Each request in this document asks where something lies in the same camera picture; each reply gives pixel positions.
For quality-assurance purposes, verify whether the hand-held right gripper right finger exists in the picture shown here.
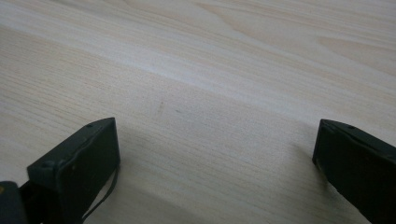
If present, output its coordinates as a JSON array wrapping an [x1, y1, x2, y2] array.
[[312, 119, 396, 224]]

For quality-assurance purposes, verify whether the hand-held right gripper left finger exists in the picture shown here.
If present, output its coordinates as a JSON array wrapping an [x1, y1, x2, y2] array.
[[20, 117, 121, 224]]

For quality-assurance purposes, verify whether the thin black cable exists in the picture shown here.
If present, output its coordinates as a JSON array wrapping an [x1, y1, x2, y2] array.
[[81, 166, 120, 223]]

